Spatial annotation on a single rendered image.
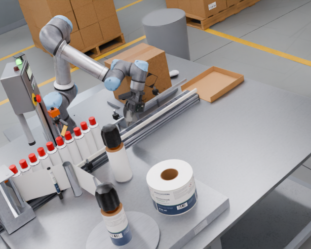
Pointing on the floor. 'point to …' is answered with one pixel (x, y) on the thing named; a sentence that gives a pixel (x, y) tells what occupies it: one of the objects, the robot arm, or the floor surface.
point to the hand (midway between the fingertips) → (127, 123)
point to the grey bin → (168, 31)
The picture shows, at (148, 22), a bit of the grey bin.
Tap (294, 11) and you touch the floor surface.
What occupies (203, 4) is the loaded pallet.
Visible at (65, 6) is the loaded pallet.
